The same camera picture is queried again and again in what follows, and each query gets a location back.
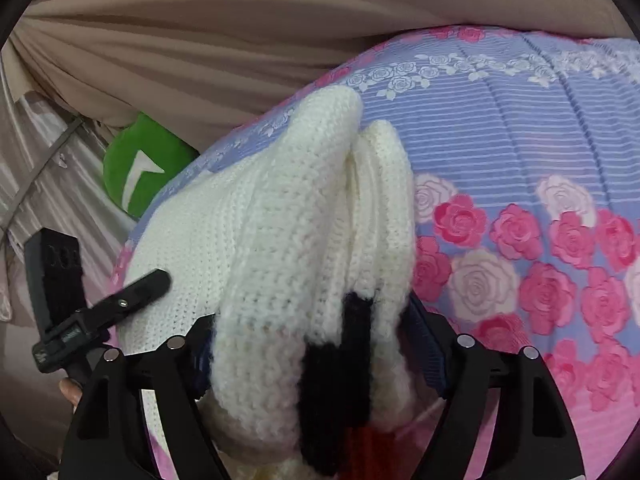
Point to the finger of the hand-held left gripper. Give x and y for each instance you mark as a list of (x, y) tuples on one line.
[(137, 292)]

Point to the shiny pale satin curtain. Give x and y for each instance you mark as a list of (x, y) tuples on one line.
[(30, 160)]

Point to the person's left hand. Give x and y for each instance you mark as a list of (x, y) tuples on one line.
[(69, 392)]

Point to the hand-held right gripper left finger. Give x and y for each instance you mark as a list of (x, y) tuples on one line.
[(200, 367)]

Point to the floral purple pink bed sheet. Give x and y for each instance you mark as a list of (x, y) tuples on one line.
[(500, 135)]

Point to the white knitted sweater striped trim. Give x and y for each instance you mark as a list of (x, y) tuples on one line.
[(280, 240)]

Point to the beige curtain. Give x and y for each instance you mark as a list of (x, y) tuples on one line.
[(200, 35)]

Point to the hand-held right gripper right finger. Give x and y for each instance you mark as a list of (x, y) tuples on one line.
[(425, 350)]

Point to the green cushion with white mark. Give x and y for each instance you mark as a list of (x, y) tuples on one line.
[(120, 160)]

